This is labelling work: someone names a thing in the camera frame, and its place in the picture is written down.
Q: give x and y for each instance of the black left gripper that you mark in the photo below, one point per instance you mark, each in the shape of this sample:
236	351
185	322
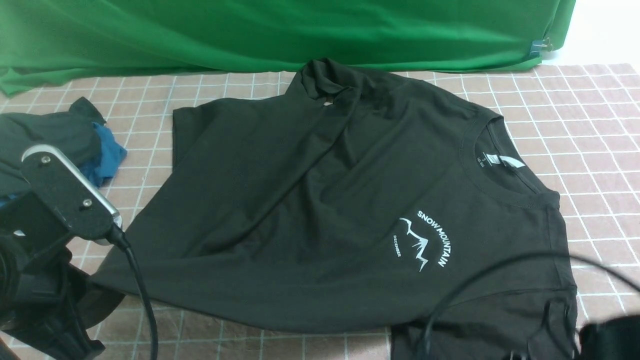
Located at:
40	289

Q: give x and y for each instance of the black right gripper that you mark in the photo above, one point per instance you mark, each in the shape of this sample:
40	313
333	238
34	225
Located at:
615	339

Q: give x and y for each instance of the dark gray long-sleeved shirt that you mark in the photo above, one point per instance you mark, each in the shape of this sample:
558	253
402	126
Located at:
356	200

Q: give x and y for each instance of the blue shirt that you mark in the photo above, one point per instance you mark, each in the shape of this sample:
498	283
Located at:
104	166

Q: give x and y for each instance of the green backdrop cloth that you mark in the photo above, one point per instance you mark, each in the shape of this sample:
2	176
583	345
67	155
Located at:
51	42

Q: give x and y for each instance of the blue binder clip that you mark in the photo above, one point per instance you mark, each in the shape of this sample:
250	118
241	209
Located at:
539	47

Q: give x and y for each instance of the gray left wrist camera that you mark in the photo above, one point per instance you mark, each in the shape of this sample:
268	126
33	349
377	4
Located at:
74	201

